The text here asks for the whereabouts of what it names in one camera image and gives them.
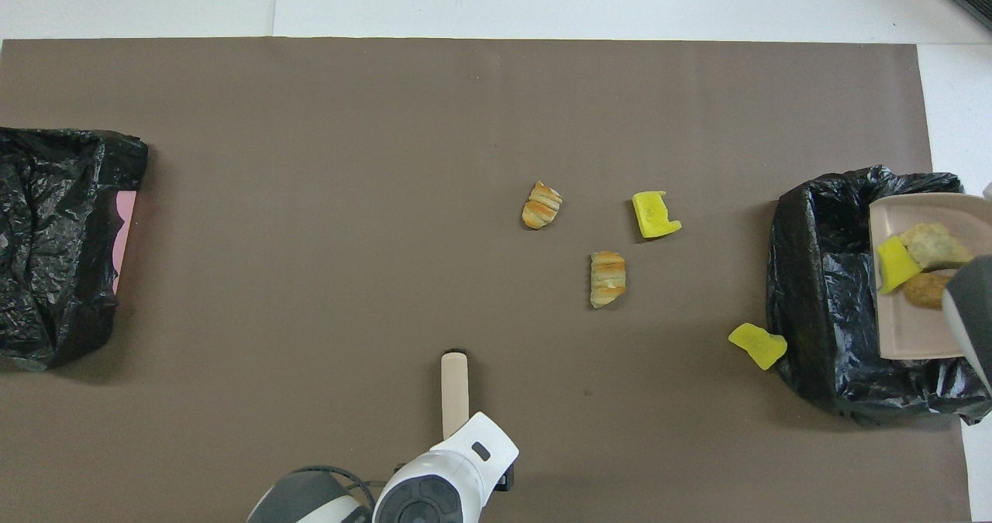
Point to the brown table mat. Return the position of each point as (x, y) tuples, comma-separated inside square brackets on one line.
[(310, 197)]

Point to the yellow stepped sponge piece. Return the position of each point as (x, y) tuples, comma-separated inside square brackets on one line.
[(758, 345)]

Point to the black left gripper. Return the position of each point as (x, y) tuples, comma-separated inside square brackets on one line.
[(504, 480)]

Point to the beige brush with black bristles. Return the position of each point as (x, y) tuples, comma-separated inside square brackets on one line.
[(455, 391)]

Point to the left black-lined bin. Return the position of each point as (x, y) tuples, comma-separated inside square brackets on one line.
[(54, 244)]

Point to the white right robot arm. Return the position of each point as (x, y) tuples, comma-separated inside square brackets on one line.
[(973, 314)]

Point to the black-lined bin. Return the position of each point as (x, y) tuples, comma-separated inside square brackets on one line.
[(821, 298), (54, 244)]

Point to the yellow notched sponge block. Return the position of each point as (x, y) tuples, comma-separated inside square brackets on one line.
[(653, 215)]

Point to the pink bin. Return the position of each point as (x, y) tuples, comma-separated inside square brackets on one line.
[(124, 236)]

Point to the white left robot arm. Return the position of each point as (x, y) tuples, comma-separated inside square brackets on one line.
[(457, 469)]

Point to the yellow sponge wedge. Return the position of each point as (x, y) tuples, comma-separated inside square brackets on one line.
[(897, 263)]

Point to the striped croissant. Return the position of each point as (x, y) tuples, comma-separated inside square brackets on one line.
[(607, 279), (541, 205)]

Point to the right black-lined bin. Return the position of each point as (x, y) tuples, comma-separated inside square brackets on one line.
[(821, 298)]

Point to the pale bread piece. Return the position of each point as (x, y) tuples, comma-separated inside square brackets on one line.
[(938, 246)]

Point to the brown oval cookie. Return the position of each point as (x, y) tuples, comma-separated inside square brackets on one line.
[(926, 290)]

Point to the beige plastic dustpan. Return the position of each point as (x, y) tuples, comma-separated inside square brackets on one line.
[(914, 329)]

